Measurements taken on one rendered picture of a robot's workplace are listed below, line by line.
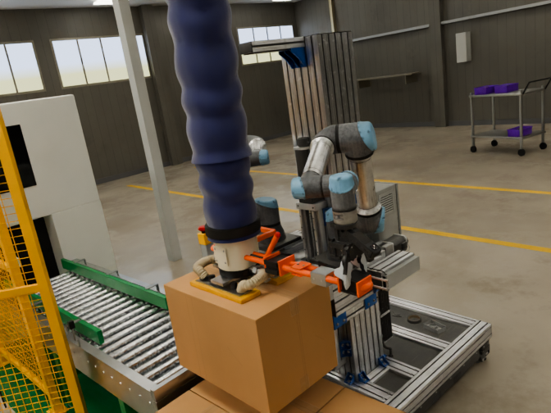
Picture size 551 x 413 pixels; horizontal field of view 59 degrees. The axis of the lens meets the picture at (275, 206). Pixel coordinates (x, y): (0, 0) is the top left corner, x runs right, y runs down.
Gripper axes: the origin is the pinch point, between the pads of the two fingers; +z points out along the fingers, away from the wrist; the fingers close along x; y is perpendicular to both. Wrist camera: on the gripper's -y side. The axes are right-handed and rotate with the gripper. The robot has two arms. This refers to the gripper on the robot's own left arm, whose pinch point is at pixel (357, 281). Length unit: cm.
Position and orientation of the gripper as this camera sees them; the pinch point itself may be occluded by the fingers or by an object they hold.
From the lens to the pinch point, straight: 160.5
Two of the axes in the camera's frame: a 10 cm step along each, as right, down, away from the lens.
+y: -7.0, -0.9, 7.1
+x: -7.0, 2.9, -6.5
